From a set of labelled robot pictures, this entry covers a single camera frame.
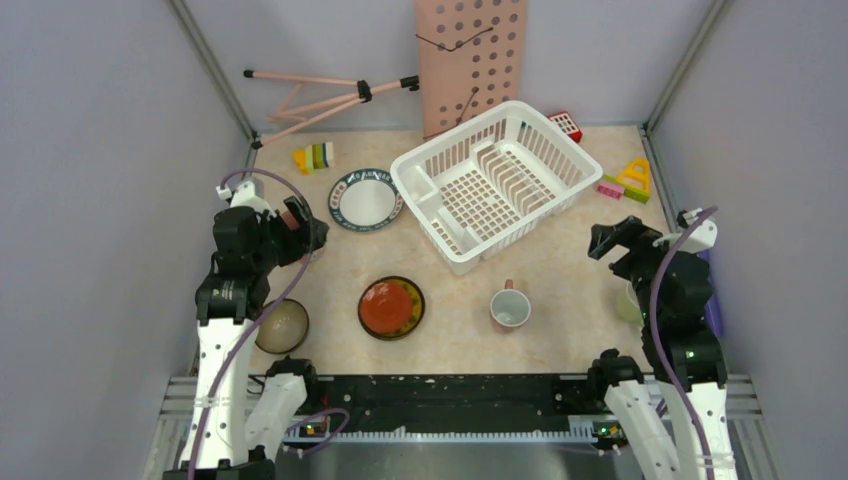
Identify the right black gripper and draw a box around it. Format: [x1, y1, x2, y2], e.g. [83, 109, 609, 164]
[588, 214, 674, 322]

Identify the brown ceramic bowl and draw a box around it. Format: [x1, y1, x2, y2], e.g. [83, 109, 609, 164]
[255, 299, 310, 355]

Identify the white plate green rim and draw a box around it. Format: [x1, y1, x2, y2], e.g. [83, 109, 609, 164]
[327, 168, 404, 233]

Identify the white plastic dish rack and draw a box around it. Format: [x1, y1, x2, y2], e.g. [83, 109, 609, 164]
[390, 101, 603, 275]

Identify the light green mug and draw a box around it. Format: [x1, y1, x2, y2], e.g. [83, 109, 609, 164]
[615, 284, 644, 327]

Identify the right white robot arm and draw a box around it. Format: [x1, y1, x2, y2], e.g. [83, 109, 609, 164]
[586, 208, 738, 479]

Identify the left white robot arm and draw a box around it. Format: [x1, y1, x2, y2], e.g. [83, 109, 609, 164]
[163, 196, 328, 479]

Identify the green toy brick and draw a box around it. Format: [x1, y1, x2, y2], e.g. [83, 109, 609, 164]
[602, 175, 651, 204]

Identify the pink toy brick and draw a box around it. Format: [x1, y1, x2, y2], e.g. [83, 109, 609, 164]
[596, 180, 625, 200]

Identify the yellow triangular toy block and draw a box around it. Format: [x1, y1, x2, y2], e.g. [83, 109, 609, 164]
[616, 158, 652, 194]

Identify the multicolour striped toy block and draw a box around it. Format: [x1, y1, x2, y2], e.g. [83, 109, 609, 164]
[293, 142, 335, 175]

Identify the purple cylinder toy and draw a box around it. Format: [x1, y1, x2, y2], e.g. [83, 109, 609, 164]
[697, 249, 724, 338]

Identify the red grid toy block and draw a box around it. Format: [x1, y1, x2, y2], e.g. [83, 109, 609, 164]
[548, 111, 583, 143]

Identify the salmon mug white interior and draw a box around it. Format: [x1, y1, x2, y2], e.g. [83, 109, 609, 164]
[489, 279, 532, 332]

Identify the pink tripod stand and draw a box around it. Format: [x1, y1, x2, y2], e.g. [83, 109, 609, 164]
[242, 68, 421, 150]

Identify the pink perforated board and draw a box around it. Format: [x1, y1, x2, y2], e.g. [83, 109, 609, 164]
[414, 0, 528, 139]

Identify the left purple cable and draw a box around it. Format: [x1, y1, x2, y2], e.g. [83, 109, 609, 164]
[186, 168, 317, 480]

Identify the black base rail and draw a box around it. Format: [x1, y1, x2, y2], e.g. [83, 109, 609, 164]
[296, 374, 611, 436]

